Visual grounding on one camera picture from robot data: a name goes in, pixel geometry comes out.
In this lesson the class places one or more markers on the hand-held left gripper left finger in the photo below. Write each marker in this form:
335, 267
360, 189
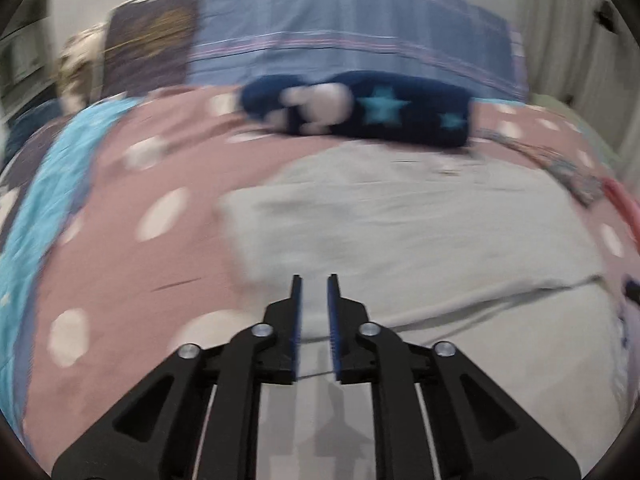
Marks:
298, 320

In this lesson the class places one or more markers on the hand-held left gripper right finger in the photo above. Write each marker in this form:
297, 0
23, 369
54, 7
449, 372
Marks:
332, 320

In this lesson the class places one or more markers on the light grey small garment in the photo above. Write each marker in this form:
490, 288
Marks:
400, 235

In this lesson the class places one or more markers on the pink dotted blanket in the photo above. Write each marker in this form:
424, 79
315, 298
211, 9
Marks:
150, 160

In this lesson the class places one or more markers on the navy star print garment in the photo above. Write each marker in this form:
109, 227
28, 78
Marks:
425, 120

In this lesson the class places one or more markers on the folded patterned cloth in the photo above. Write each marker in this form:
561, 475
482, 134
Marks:
570, 170

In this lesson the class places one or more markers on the turquoise blanket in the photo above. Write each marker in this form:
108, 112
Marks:
40, 200

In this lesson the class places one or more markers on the blue striped pillow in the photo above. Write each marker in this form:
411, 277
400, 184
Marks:
350, 25

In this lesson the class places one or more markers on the folded pink cloth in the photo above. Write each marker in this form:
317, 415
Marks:
625, 205

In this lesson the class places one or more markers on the dark tree print pillow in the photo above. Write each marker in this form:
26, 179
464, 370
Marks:
150, 40

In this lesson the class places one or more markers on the light green cloth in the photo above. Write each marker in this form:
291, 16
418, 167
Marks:
575, 115

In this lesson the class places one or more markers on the dark blue cloth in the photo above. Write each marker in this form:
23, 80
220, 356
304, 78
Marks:
30, 130

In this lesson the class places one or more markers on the beige crumpled cloth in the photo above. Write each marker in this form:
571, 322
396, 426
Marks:
80, 65

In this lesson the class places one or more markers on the white curtain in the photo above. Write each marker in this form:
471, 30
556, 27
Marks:
560, 35

